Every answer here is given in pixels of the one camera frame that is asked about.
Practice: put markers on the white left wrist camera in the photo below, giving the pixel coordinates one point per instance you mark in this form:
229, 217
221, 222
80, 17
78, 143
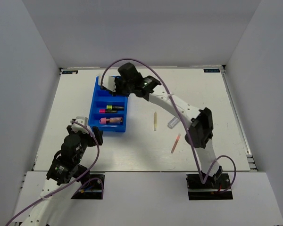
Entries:
79, 124

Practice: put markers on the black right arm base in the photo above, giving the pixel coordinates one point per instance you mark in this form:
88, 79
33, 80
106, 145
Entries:
208, 191

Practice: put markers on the right corner label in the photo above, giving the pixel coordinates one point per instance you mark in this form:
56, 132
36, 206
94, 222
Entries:
211, 70

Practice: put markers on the clear blue cap spray bottle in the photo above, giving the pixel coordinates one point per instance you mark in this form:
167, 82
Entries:
172, 123

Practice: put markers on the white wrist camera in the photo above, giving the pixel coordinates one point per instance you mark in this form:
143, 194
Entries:
107, 83
79, 124

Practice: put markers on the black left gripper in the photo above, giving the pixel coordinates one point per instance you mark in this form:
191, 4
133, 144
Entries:
98, 134

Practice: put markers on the pink cap black highlighter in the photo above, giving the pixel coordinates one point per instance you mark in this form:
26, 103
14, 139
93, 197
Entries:
107, 111

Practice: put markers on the left corner label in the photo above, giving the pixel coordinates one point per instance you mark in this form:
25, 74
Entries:
70, 72

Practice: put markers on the yellow cap black highlighter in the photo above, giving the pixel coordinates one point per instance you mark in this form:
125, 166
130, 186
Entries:
115, 107

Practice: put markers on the blue compartment tray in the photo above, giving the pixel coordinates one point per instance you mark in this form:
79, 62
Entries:
100, 99

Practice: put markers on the orange refill tube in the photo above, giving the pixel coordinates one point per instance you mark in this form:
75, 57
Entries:
175, 143

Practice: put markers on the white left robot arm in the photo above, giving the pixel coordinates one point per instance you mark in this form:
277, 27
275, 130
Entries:
65, 177

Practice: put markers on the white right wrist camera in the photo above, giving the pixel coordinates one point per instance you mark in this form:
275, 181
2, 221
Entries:
107, 83

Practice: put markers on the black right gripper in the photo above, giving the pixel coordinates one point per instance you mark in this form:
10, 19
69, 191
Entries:
117, 81

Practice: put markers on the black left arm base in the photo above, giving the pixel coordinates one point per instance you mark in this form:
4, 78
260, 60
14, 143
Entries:
93, 190

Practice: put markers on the corner label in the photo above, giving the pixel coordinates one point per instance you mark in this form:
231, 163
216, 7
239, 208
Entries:
211, 70
70, 72

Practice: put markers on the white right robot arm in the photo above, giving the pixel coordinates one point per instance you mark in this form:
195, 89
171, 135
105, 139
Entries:
198, 123

